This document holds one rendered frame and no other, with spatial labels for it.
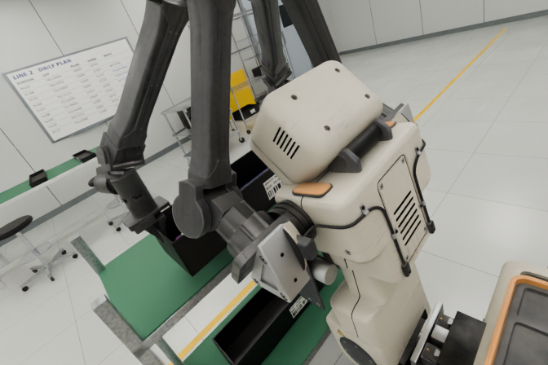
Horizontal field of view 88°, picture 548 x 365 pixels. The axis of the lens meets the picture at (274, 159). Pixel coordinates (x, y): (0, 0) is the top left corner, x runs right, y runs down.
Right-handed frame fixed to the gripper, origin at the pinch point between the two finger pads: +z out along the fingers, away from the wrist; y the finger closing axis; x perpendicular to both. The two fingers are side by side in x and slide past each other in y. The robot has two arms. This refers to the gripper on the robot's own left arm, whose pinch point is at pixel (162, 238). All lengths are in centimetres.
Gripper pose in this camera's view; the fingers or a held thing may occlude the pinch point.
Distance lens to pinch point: 79.8
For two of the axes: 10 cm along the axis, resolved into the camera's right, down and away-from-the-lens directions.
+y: -6.8, 5.0, -5.4
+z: 3.0, 8.5, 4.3
